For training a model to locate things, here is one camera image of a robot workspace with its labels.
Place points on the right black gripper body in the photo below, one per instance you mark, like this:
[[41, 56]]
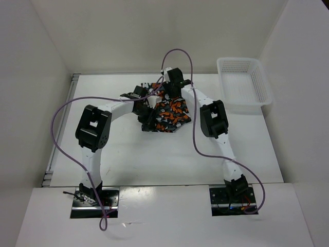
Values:
[[168, 88]]

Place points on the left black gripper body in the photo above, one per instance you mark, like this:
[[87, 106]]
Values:
[[144, 115]]

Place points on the orange camouflage shorts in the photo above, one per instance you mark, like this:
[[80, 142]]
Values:
[[167, 116]]

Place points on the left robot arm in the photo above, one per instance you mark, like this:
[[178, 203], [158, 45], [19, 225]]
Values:
[[93, 130]]

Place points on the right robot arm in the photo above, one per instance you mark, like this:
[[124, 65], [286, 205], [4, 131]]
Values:
[[213, 124]]

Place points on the white plastic basket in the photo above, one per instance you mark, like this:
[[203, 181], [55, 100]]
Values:
[[243, 82]]

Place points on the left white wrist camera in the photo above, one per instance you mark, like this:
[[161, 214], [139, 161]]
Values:
[[153, 101]]

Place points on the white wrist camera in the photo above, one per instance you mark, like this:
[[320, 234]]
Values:
[[165, 74], [153, 101]]

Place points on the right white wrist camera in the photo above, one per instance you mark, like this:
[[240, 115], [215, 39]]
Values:
[[165, 74]]

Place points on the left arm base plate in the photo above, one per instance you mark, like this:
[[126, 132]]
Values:
[[84, 208]]

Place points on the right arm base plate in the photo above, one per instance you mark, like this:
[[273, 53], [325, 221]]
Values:
[[221, 205]]

